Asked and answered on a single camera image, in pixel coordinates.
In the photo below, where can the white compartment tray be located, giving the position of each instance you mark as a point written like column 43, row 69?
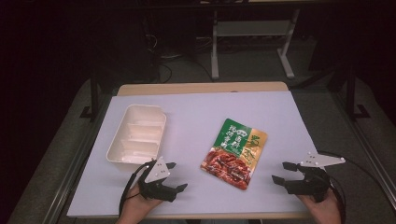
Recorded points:
column 137, row 137

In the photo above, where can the person's left hand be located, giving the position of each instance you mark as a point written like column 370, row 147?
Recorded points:
column 137, row 207

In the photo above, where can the white board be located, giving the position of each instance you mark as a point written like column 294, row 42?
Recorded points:
column 193, row 124

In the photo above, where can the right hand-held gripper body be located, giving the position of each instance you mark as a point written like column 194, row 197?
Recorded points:
column 311, row 183

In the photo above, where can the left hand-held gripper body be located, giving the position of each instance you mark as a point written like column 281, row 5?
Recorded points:
column 157, row 170

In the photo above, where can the aluminium rail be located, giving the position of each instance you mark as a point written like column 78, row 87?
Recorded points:
column 373, row 161
column 71, row 180

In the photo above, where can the black metal stand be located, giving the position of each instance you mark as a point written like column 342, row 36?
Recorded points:
column 94, row 99
column 351, row 93

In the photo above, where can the white metal stand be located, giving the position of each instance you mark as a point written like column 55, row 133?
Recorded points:
column 252, row 28

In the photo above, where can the person's right hand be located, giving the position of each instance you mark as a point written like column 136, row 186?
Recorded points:
column 323, row 211

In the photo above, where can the green and red food packet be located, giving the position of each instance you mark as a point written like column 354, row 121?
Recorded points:
column 233, row 155

